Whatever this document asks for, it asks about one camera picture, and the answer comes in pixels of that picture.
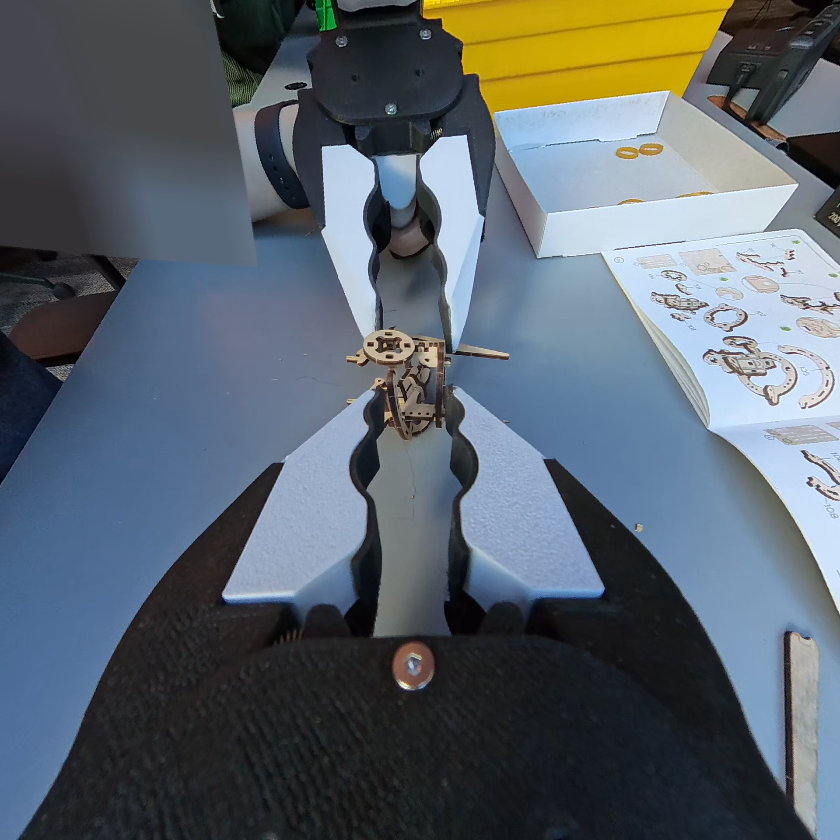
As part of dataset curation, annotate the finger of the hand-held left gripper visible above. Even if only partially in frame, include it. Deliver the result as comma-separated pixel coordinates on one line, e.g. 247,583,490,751
320,144,387,343
419,133,488,350

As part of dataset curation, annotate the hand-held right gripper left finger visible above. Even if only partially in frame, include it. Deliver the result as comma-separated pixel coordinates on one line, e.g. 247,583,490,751
222,392,385,636

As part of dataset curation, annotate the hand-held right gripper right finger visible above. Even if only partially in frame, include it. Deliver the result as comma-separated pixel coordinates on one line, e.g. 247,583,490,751
445,387,606,636

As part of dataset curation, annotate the small wooden model assembly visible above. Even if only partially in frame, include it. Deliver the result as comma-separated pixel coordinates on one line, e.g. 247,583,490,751
346,327,454,442

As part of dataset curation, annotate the person's left hand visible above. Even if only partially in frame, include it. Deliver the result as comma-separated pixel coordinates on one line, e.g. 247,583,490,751
386,220,435,259

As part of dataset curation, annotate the person's green shirt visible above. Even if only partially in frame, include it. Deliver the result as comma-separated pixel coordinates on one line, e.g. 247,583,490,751
218,0,299,106

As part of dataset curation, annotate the yellow plastic bin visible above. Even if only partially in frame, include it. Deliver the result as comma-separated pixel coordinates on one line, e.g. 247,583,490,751
422,0,734,117

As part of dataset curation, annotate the group of yellow rubber bands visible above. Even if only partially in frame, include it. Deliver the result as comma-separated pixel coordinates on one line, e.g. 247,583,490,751
615,142,716,206

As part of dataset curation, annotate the white cardboard box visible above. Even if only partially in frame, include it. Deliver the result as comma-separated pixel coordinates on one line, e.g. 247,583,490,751
492,90,799,259

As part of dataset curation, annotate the person's blue jeans leg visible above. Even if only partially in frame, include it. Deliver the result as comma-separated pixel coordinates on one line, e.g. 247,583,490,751
0,328,64,487

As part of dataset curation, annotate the dark brown seat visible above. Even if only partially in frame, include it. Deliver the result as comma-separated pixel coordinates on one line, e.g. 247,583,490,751
8,290,120,363

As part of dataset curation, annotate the open instruction booklet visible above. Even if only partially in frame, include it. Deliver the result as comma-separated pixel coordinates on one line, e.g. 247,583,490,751
602,228,840,611

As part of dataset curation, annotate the flat wooden stick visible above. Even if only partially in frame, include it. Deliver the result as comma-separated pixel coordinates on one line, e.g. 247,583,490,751
784,630,821,840

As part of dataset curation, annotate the black electronic device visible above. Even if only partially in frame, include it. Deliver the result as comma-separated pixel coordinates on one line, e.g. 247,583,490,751
707,0,840,127

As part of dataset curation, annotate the dark flat object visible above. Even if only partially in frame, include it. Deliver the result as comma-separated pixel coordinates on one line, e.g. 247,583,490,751
786,130,840,173

